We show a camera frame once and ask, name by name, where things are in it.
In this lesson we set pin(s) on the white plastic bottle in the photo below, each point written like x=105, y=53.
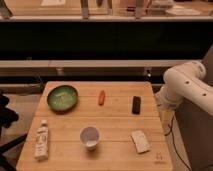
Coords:
x=41, y=143

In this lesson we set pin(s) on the black chair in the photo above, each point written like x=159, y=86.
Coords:
x=7, y=117

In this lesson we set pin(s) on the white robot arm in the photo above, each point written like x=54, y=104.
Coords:
x=185, y=81

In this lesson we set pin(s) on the orange carrot toy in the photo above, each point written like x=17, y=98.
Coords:
x=101, y=97

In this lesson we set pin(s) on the green bowl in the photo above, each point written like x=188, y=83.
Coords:
x=62, y=98

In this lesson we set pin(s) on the black eraser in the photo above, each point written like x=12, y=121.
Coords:
x=136, y=106

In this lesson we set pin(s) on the white sponge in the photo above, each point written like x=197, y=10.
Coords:
x=141, y=143

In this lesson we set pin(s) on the white paper cup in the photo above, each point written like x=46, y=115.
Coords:
x=89, y=137

